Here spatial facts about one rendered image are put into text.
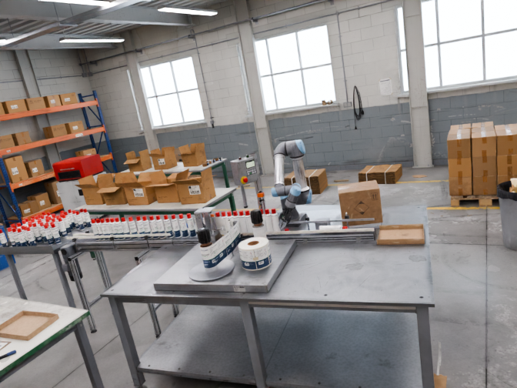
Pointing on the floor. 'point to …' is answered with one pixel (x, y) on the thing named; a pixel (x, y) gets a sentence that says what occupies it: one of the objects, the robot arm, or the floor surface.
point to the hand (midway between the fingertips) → (281, 227)
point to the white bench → (66, 322)
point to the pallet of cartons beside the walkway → (480, 161)
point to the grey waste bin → (508, 222)
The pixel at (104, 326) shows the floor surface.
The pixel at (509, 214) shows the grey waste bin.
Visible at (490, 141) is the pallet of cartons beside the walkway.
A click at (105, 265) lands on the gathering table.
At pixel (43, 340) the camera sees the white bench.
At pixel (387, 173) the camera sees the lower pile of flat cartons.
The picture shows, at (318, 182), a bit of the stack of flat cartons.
